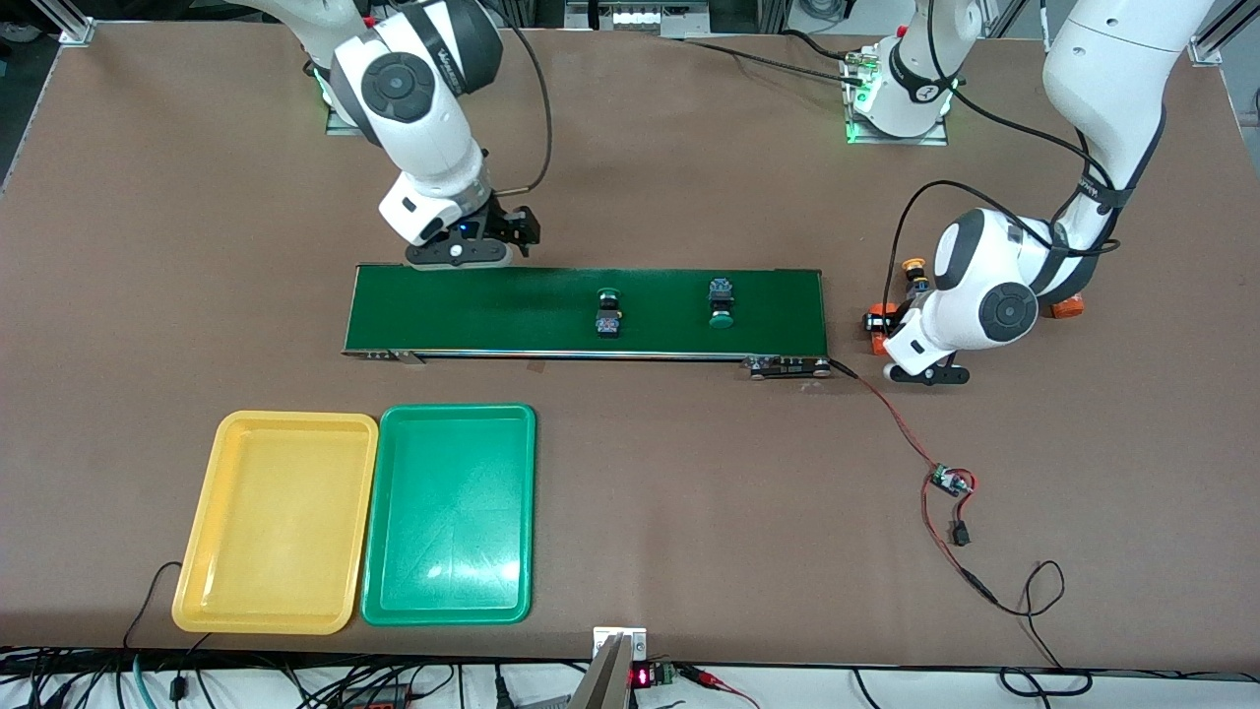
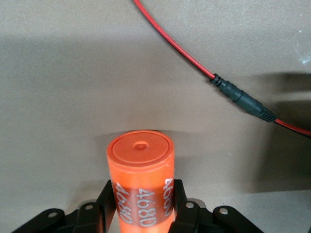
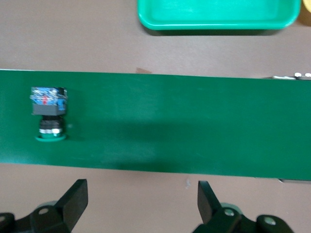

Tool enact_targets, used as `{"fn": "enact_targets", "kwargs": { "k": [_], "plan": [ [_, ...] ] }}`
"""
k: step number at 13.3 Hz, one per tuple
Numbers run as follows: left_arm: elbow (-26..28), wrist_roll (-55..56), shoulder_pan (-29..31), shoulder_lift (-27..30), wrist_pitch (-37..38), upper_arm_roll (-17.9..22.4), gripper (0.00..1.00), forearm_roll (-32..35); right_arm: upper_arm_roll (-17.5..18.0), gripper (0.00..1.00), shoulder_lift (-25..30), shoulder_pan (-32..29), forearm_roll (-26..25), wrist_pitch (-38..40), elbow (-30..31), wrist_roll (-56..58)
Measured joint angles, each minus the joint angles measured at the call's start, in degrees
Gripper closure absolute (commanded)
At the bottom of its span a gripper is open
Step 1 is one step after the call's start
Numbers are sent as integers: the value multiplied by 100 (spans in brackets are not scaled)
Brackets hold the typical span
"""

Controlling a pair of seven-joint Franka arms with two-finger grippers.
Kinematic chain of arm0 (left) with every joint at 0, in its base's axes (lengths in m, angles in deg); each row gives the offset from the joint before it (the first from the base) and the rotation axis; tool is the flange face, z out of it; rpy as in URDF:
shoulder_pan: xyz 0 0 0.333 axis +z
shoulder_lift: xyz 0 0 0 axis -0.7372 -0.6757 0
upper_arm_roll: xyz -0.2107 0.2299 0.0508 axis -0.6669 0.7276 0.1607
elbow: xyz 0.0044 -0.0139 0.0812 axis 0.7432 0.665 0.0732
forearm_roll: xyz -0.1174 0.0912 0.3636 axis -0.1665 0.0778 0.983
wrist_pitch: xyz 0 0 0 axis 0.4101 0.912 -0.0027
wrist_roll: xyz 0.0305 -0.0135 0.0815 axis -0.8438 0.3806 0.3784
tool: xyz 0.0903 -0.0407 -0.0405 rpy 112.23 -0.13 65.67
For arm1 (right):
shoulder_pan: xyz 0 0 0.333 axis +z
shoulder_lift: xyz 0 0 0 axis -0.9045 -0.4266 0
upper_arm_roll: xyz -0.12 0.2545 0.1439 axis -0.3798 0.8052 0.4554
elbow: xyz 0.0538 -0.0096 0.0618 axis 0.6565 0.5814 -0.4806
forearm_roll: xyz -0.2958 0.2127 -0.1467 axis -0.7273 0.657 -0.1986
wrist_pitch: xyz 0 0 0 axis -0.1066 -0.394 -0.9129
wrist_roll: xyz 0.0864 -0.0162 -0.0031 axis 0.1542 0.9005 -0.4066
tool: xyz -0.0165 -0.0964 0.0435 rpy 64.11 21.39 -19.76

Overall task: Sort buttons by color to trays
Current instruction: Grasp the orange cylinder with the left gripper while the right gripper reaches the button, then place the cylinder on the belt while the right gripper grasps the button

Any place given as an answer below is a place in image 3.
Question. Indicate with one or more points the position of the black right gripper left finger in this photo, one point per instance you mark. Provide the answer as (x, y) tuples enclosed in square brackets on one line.
[(73, 204)]

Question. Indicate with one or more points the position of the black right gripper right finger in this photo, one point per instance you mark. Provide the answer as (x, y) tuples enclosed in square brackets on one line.
[(206, 204)]

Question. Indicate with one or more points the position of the green mushroom push button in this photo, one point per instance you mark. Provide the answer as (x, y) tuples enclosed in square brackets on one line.
[(48, 106)]

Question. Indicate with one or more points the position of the green conveyor belt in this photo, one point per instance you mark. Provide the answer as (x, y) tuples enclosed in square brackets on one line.
[(170, 121)]

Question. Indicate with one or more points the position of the green plastic tray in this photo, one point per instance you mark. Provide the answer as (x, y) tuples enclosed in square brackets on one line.
[(218, 9)]

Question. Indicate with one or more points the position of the yellow plastic tray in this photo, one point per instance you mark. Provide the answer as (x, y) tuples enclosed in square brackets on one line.
[(308, 12)]

